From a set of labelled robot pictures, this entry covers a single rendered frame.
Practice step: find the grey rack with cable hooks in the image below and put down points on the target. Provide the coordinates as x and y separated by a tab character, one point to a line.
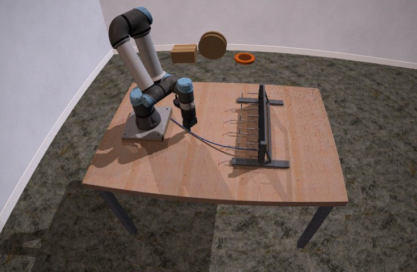
261	162

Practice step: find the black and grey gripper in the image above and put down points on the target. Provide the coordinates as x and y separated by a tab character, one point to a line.
188	113

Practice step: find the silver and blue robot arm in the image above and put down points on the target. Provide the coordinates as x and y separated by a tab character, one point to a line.
153	84

